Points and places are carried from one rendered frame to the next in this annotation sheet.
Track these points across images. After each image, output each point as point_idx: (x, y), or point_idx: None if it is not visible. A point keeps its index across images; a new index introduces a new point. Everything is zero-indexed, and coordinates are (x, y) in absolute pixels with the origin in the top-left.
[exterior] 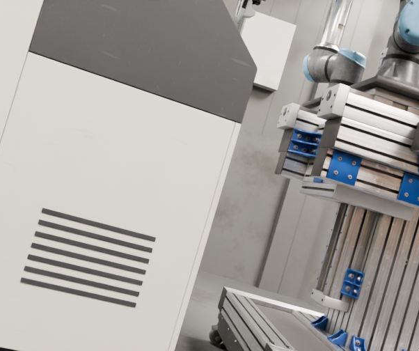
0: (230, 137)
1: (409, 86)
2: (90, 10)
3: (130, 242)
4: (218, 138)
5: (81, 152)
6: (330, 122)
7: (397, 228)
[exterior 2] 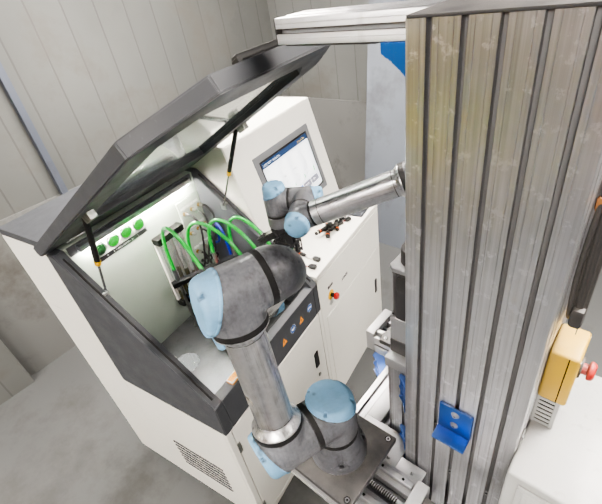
0: (225, 441)
1: (309, 478)
2: (126, 365)
3: (213, 466)
4: (219, 439)
5: (169, 424)
6: None
7: None
